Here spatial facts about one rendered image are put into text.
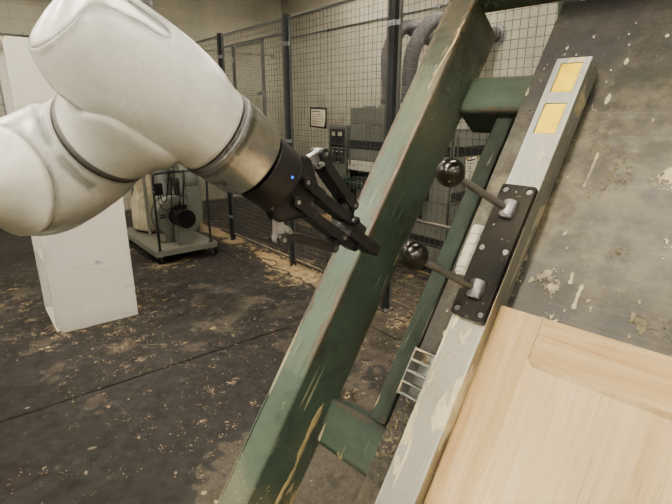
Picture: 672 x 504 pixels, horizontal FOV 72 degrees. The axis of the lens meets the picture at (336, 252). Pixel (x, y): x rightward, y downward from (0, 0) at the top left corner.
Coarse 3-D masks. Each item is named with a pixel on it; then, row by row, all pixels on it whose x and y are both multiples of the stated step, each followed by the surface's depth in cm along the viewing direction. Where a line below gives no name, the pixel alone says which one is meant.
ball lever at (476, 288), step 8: (408, 248) 58; (416, 248) 57; (424, 248) 58; (400, 256) 58; (408, 256) 57; (416, 256) 57; (424, 256) 58; (408, 264) 58; (416, 264) 58; (424, 264) 58; (432, 264) 59; (440, 272) 60; (448, 272) 60; (456, 280) 61; (464, 280) 61; (472, 280) 62; (480, 280) 61; (472, 288) 61; (480, 288) 61; (472, 296) 61; (480, 296) 61
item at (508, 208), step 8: (448, 160) 59; (456, 160) 59; (440, 168) 60; (448, 168) 59; (456, 168) 59; (464, 168) 60; (440, 176) 60; (448, 176) 59; (456, 176) 59; (464, 176) 60; (448, 184) 60; (456, 184) 60; (464, 184) 61; (472, 184) 61; (480, 192) 62; (488, 192) 62; (488, 200) 62; (496, 200) 62; (504, 200) 64; (512, 200) 63; (504, 208) 63; (512, 208) 63; (504, 216) 63; (512, 216) 63
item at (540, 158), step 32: (544, 96) 69; (576, 96) 66; (544, 160) 65; (544, 192) 65; (512, 256) 62; (512, 288) 64; (448, 352) 62; (480, 352) 61; (448, 384) 60; (416, 416) 61; (448, 416) 59; (416, 448) 59; (384, 480) 60; (416, 480) 58
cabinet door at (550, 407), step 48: (528, 336) 59; (576, 336) 55; (480, 384) 60; (528, 384) 57; (576, 384) 54; (624, 384) 51; (480, 432) 58; (528, 432) 55; (576, 432) 52; (624, 432) 49; (432, 480) 59; (480, 480) 55; (528, 480) 53; (576, 480) 50; (624, 480) 48
